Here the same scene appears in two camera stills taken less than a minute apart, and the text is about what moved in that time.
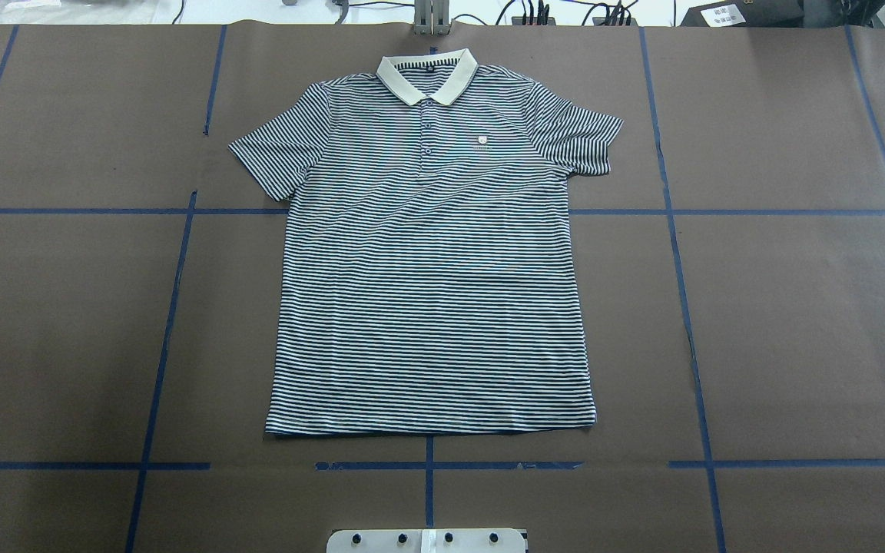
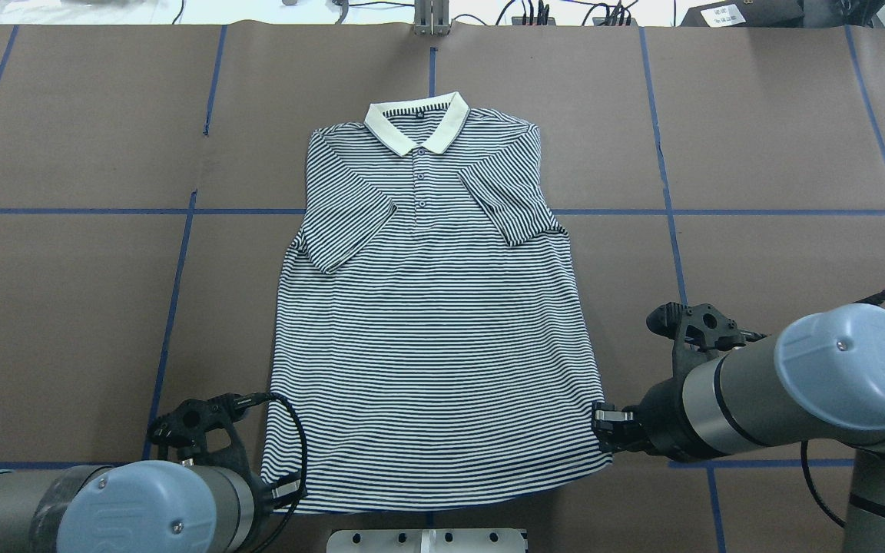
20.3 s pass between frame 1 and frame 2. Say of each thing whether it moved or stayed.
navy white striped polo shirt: moved
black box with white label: stayed
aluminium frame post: stayed
